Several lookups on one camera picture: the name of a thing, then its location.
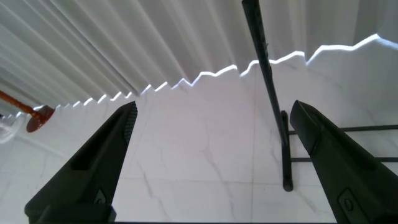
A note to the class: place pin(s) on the black clothes rack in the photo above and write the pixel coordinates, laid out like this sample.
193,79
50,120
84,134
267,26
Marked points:
264,62

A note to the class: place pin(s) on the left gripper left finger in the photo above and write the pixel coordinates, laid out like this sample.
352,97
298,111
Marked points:
90,174

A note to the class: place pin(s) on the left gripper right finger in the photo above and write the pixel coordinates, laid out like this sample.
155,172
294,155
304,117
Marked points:
354,177

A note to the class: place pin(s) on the dark red object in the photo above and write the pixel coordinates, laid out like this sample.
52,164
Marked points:
38,119

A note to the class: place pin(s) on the white curtain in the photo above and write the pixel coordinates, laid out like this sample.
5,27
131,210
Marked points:
155,37

